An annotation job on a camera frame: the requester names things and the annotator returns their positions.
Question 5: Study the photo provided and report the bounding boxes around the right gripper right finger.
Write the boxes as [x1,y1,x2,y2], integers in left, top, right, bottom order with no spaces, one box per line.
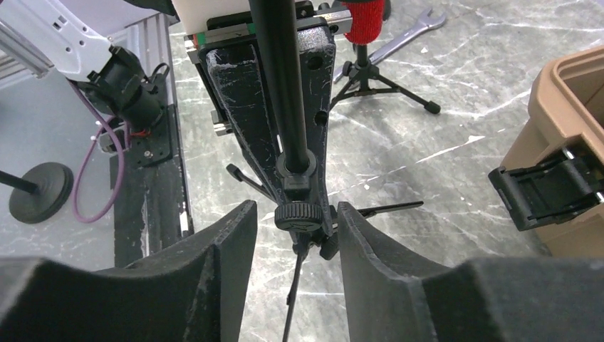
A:
[338,202,603,341]

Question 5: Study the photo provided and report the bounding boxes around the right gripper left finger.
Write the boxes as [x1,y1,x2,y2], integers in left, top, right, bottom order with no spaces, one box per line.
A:
[1,200,258,341]

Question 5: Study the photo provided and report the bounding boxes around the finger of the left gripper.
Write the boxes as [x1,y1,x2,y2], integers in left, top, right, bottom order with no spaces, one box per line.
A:
[205,47,283,199]
[294,26,335,237]

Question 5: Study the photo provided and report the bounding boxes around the red glitter microphone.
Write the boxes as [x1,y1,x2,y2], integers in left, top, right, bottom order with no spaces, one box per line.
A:
[342,0,385,45]

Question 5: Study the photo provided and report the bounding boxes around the black shock mount tripod stand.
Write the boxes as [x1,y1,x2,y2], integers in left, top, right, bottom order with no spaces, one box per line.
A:
[329,46,441,115]

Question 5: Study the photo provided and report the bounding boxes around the small black tripod stand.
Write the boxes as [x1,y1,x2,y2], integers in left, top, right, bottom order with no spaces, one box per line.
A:
[225,0,425,342]

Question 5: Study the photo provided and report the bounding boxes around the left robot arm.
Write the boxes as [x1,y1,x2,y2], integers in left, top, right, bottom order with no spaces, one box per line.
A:
[1,1,335,236]

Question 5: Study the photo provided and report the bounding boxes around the black round base stand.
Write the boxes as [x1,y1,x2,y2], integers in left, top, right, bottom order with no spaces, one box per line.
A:
[1,162,74,224]

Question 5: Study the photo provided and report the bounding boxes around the silver wrench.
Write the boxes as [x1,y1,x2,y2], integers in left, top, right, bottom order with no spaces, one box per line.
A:
[332,7,448,84]

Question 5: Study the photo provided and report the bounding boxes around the tan plastic case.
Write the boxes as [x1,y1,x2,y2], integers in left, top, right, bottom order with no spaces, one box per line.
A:
[489,47,603,258]

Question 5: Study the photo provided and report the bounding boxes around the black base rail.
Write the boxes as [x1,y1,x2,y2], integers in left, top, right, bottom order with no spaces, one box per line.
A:
[113,14,194,267]

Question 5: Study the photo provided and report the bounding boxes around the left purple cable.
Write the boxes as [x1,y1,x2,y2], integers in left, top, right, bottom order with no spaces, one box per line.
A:
[68,81,134,224]

